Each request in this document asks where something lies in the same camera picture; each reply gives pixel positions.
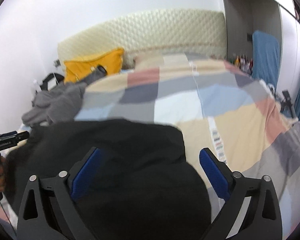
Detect bottles on side shelf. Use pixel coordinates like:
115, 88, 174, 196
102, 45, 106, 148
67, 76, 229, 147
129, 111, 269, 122
231, 54, 253, 75

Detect black thin cable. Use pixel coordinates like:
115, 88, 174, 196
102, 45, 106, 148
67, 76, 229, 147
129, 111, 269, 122
0, 194, 18, 238

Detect clear water bottle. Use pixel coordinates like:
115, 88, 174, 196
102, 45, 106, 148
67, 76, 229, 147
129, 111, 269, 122
33, 80, 41, 94

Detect grey fleece garment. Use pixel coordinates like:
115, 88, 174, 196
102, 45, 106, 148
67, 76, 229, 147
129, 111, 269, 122
21, 64, 109, 127

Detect wall power socket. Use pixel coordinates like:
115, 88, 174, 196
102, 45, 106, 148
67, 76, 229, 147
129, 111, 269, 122
53, 60, 61, 68

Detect black bag on nightstand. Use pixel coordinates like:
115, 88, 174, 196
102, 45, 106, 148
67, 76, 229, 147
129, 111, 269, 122
40, 73, 64, 91

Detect cream quilted headboard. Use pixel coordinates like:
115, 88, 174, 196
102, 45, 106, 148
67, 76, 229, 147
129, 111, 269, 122
57, 9, 227, 67

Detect yellow pillow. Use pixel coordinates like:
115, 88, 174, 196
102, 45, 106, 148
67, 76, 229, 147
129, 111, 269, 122
64, 48, 125, 83

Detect person's left hand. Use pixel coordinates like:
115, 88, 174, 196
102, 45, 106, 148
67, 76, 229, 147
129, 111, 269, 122
0, 156, 6, 193

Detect black tripod by bed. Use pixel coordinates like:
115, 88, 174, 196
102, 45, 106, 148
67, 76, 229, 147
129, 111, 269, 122
281, 90, 297, 119

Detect black puffer jacket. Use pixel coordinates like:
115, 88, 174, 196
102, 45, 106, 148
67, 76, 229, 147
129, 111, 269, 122
5, 120, 211, 239

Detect blue towel on chair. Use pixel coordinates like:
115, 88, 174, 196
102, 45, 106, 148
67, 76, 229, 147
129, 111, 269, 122
252, 30, 280, 88

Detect patchwork checkered duvet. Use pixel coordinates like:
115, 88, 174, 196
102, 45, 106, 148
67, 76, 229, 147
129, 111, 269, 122
17, 52, 300, 240

